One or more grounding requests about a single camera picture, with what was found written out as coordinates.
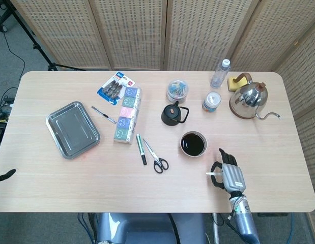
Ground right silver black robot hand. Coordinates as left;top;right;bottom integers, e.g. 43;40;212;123
210;148;246;193

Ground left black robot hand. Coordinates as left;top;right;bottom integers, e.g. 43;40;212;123
0;169;17;183

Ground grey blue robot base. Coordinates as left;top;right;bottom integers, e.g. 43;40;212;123
97;212;208;244

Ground white bowl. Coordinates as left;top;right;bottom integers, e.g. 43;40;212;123
180;131;208;158

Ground small black teapot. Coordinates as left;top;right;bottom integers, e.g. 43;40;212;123
161;101;190;127

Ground dark brown liquid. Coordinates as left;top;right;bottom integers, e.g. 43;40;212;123
181;132;206;156

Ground small white lidded jar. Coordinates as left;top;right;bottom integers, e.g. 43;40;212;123
202;91;222;113

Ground stainless steel tray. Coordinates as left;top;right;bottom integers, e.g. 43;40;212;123
46;101;101;160

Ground yellow sponge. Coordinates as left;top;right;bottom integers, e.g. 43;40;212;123
227;76;252;92

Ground green white marker pen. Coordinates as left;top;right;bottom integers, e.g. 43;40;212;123
135;134;148;166

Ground clear jar of colourful clips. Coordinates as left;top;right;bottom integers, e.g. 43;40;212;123
166;79;190;104

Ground clear plastic water bottle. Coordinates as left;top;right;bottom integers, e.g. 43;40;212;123
210;59;232;89

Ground silver utility knife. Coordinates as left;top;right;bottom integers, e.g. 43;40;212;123
91;106;117;125

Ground colourful tissue pack bundle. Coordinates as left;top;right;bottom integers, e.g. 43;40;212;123
113;87;142;145

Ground black tripod stand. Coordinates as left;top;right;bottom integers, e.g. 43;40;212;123
0;0;87;72

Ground blue blister pack of clips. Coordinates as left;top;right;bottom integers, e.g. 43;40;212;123
97;71;135;105

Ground woven rattan folding screen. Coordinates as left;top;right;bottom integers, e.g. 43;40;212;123
9;0;315;229

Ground steel kettle with wooden handle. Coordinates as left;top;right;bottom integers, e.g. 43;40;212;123
228;72;283;120

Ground black handled scissors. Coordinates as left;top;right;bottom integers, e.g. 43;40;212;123
142;138;169;174

